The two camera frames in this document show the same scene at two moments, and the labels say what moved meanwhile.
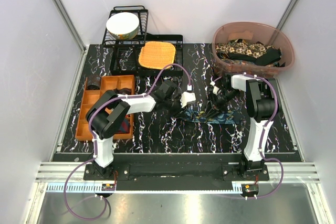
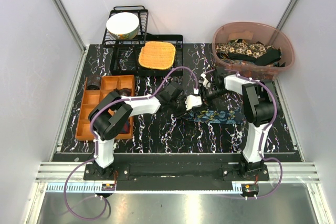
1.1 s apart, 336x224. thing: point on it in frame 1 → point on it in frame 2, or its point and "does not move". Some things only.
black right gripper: x=218 y=106 → x=206 y=100
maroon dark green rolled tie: x=124 y=91 does not move
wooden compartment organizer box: x=83 y=132 does not move
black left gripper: x=179 y=109 does not move
